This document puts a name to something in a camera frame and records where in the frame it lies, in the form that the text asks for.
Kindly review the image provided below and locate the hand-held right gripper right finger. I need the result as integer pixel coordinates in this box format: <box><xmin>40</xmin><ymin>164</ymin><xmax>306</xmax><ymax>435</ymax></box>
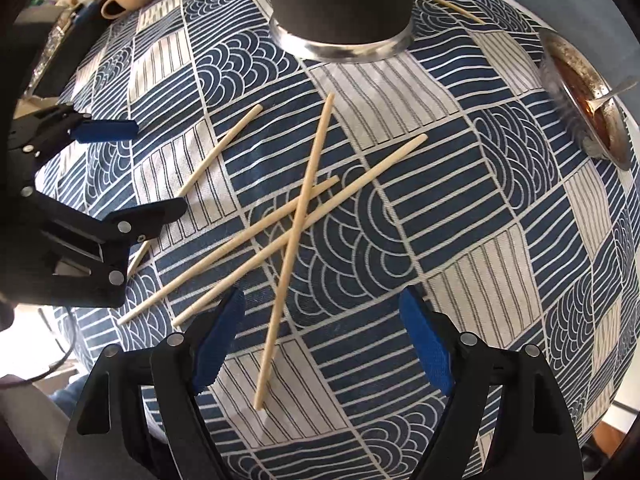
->
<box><xmin>399</xmin><ymin>285</ymin><xmax>584</xmax><ymax>480</ymax></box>

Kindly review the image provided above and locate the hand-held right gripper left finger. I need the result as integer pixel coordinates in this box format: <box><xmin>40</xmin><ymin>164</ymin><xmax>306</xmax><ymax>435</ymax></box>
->
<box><xmin>56</xmin><ymin>286</ymin><xmax>247</xmax><ymax>480</ymax></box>

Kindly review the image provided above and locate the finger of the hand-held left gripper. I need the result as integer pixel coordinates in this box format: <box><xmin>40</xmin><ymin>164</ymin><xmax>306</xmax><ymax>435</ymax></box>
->
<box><xmin>20</xmin><ymin>185</ymin><xmax>188</xmax><ymax>309</ymax></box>
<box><xmin>7</xmin><ymin>103</ymin><xmax>140</xmax><ymax>161</ymax></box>

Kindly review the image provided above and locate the light bamboo chopstick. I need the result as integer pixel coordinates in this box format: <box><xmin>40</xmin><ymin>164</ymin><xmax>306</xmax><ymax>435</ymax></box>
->
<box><xmin>171</xmin><ymin>133</ymin><xmax>429</xmax><ymax>327</ymax></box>
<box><xmin>117</xmin><ymin>176</ymin><xmax>341</xmax><ymax>326</ymax></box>
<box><xmin>253</xmin><ymin>93</ymin><xmax>335</xmax><ymax>412</ymax></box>
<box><xmin>416</xmin><ymin>0</ymin><xmax>487</xmax><ymax>26</ymax></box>
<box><xmin>127</xmin><ymin>105</ymin><xmax>264</xmax><ymax>278</ymax></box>

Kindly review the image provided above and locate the black utensil holder cup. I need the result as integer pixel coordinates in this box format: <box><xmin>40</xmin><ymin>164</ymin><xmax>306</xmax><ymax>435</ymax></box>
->
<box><xmin>260</xmin><ymin>0</ymin><xmax>422</xmax><ymax>63</ymax></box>

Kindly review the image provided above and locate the blue white patterned tablecloth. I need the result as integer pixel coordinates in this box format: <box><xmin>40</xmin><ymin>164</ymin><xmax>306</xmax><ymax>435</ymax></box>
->
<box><xmin>35</xmin><ymin>0</ymin><xmax>628</xmax><ymax>480</ymax></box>

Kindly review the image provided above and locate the person's leg in jeans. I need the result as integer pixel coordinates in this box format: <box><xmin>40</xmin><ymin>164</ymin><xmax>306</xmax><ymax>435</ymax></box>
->
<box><xmin>49</xmin><ymin>376</ymin><xmax>95</xmax><ymax>412</ymax></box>

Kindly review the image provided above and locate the metal sauce bowl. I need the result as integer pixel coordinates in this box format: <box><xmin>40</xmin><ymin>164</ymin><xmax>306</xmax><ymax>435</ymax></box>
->
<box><xmin>537</xmin><ymin>27</ymin><xmax>636</xmax><ymax>171</ymax></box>

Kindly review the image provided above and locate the red chili sauce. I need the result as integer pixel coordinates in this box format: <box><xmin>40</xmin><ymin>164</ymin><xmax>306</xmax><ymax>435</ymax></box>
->
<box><xmin>559</xmin><ymin>55</ymin><xmax>622</xmax><ymax>148</ymax></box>

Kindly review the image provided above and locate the metal spoon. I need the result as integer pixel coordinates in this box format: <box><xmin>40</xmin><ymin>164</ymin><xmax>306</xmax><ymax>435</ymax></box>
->
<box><xmin>582</xmin><ymin>77</ymin><xmax>640</xmax><ymax>117</ymax></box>

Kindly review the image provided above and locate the black cable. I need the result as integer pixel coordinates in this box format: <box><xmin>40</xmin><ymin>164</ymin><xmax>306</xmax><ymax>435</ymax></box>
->
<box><xmin>17</xmin><ymin>305</ymin><xmax>77</xmax><ymax>387</ymax></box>

